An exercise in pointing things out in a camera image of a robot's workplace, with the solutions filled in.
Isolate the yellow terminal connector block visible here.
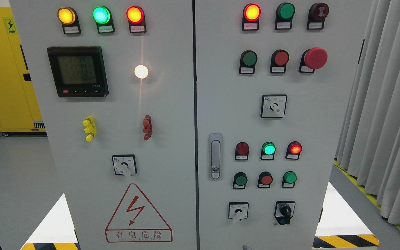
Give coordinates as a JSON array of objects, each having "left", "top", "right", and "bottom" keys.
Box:
[{"left": 82, "top": 116, "right": 97, "bottom": 142}]

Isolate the silver door latch handle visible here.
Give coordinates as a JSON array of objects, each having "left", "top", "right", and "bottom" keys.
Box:
[{"left": 209, "top": 133, "right": 223, "bottom": 180}]

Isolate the white rotary switch lower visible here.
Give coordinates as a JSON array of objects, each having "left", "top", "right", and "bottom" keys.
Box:
[{"left": 228, "top": 201, "right": 249, "bottom": 223}]

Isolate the green start push button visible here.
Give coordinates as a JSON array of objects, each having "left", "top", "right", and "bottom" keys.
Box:
[{"left": 240, "top": 50, "right": 258, "bottom": 67}]

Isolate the dark red indicator lamp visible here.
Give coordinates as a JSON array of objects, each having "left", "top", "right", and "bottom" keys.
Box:
[{"left": 235, "top": 142, "right": 250, "bottom": 156}]

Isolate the lit white indicator lamp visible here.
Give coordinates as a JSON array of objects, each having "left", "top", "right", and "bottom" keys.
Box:
[{"left": 134, "top": 65, "right": 149, "bottom": 79}]

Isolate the red terminal connector block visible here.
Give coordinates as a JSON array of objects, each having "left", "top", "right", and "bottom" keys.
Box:
[{"left": 142, "top": 115, "right": 152, "bottom": 141}]

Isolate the small red push button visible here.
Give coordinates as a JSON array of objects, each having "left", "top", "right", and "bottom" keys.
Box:
[{"left": 257, "top": 171, "right": 273, "bottom": 188}]

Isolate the black digital power meter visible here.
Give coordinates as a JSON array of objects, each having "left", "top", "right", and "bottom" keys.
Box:
[{"left": 47, "top": 46, "right": 109, "bottom": 98}]

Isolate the yellow safety cabinet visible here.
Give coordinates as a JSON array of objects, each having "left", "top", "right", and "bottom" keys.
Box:
[{"left": 0, "top": 1, "right": 45, "bottom": 134}]

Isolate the lit green small lamp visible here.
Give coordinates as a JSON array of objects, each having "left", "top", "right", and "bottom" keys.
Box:
[{"left": 261, "top": 141, "right": 276, "bottom": 156}]

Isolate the red electric danger sticker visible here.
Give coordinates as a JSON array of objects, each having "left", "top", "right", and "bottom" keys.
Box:
[{"left": 105, "top": 183, "right": 173, "bottom": 243}]

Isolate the lit red lamp right door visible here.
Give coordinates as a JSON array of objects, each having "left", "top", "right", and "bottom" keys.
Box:
[{"left": 243, "top": 3, "right": 261, "bottom": 22}]

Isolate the grey curtain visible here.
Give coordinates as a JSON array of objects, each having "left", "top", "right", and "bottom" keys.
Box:
[{"left": 336, "top": 0, "right": 400, "bottom": 226}]

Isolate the small green button right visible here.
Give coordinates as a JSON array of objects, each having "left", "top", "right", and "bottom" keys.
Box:
[{"left": 282, "top": 171, "right": 297, "bottom": 188}]

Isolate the grey electrical control cabinet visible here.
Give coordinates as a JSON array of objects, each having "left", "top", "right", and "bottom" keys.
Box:
[{"left": 10, "top": 0, "right": 373, "bottom": 250}]

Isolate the dark red buzzer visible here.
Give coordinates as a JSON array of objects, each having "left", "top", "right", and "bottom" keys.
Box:
[{"left": 309, "top": 3, "right": 329, "bottom": 21}]

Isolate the unlit green lamp right door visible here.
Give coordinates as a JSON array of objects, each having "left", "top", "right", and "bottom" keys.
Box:
[{"left": 277, "top": 2, "right": 295, "bottom": 20}]

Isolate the lit red indicator lamp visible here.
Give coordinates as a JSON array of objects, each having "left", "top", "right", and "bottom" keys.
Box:
[{"left": 126, "top": 5, "right": 144, "bottom": 24}]

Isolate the lit green indicator lamp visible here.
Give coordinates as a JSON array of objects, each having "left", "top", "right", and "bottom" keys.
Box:
[{"left": 92, "top": 6, "right": 111, "bottom": 24}]

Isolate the yellow indicator lamp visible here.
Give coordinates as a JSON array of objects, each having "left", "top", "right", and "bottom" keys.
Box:
[{"left": 57, "top": 7, "right": 76, "bottom": 25}]

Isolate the white rotary selector switch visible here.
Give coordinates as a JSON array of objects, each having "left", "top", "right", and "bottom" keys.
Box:
[{"left": 111, "top": 155, "right": 138, "bottom": 176}]

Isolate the black key selector switch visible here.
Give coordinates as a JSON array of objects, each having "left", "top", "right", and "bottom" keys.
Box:
[{"left": 274, "top": 201, "right": 295, "bottom": 225}]

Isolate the lit red small lamp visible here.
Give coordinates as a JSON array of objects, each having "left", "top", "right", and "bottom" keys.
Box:
[{"left": 287, "top": 141, "right": 302, "bottom": 155}]

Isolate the small green button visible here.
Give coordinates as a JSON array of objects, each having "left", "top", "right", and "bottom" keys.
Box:
[
  {"left": 232, "top": 172, "right": 248, "bottom": 189},
  {"left": 282, "top": 171, "right": 297, "bottom": 188}
]

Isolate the red stop push button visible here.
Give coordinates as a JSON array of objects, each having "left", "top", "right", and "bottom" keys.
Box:
[{"left": 271, "top": 50, "right": 289, "bottom": 66}]

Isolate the red emergency mushroom button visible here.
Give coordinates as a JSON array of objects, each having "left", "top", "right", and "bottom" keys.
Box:
[{"left": 303, "top": 47, "right": 328, "bottom": 70}]

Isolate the white rotary switch upper right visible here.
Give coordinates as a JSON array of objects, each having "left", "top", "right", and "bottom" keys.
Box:
[{"left": 260, "top": 94, "right": 288, "bottom": 119}]

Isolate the small green button left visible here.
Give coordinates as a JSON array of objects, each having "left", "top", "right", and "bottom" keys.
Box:
[{"left": 232, "top": 172, "right": 248, "bottom": 189}]

